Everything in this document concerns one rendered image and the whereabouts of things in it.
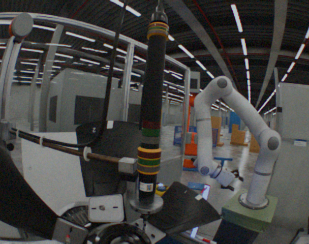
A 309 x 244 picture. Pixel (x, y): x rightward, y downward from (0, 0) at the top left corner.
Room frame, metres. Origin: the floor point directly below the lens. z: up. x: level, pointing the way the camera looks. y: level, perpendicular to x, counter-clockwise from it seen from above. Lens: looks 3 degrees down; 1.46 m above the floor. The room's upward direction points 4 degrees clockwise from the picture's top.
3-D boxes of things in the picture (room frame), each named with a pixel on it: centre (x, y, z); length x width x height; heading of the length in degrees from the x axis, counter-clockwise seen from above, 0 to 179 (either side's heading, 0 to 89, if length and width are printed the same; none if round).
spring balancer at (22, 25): (0.37, 0.72, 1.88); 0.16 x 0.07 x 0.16; 171
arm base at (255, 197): (0.59, -0.62, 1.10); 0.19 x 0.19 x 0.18
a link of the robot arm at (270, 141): (0.56, -0.60, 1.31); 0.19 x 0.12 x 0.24; 148
